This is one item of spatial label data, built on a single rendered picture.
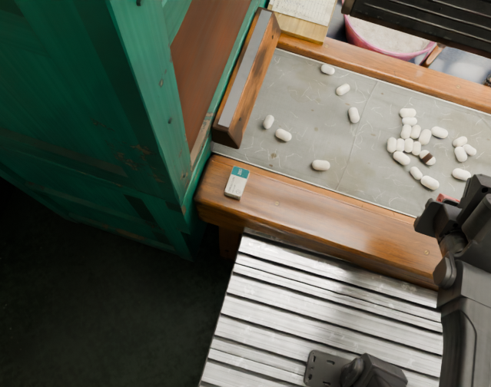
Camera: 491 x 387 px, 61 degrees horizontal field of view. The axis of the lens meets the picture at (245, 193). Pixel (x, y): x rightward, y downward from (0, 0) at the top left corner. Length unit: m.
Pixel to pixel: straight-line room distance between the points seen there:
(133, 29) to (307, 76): 0.70
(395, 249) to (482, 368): 0.37
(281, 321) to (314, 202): 0.26
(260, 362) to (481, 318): 0.47
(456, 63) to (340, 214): 0.57
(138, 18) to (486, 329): 0.51
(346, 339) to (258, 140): 0.46
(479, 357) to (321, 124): 0.58
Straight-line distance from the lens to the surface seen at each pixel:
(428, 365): 1.01
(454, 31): 0.74
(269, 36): 0.94
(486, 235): 0.65
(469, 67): 1.27
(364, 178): 0.94
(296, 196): 0.86
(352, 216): 0.88
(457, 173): 1.01
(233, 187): 0.84
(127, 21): 0.35
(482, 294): 0.62
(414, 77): 1.07
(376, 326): 0.97
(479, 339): 0.60
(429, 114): 1.06
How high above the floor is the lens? 1.58
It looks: 73 degrees down
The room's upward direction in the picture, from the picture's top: 10 degrees clockwise
